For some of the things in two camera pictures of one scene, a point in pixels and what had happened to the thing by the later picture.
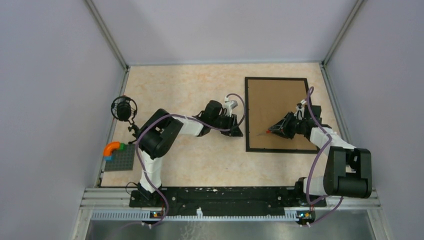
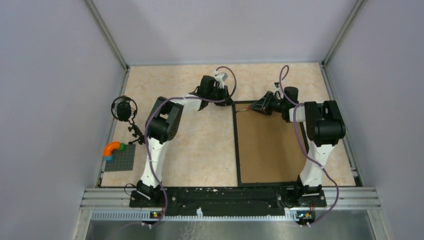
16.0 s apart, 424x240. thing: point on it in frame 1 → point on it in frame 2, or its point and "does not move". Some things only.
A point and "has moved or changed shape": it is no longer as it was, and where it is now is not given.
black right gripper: x=284 y=123 → x=264 y=101
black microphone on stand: x=124 y=109 does not move
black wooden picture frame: x=267 y=99 has moved or changed shape
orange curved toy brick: x=109 y=147 does not move
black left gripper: x=235 y=131 → x=225 y=95
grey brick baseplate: x=122 y=160 does not move
